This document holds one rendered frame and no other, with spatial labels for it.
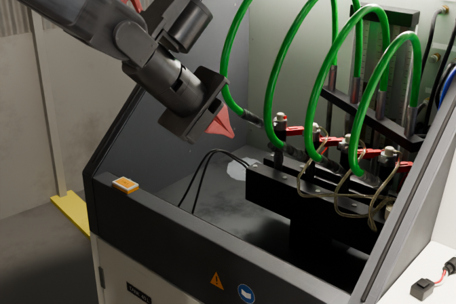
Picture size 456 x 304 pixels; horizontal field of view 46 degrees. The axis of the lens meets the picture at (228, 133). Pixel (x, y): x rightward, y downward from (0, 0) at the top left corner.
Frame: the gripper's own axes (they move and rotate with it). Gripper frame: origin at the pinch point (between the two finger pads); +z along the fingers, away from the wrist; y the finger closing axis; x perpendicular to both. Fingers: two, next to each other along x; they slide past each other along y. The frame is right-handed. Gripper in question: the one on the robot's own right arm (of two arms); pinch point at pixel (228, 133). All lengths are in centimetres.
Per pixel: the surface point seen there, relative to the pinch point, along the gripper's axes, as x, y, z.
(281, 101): 44, 21, 48
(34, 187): 194, -64, 88
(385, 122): 3.6, 22.9, 35.2
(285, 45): 7.4, 18.3, 5.2
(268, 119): 6.2, 7.0, 11.1
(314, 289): -11.9, -11.1, 23.9
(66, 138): 196, -34, 86
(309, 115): -1.2, 10.7, 10.9
